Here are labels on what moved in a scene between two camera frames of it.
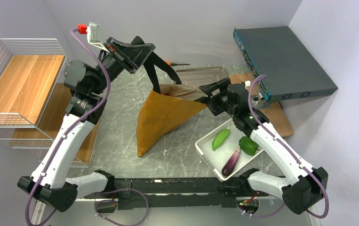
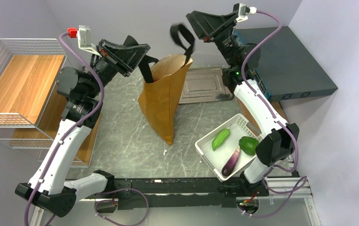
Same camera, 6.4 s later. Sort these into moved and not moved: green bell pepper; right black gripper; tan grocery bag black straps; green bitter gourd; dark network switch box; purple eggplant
Moved: tan grocery bag black straps; right black gripper
Not moved: green bell pepper; purple eggplant; dark network switch box; green bitter gourd
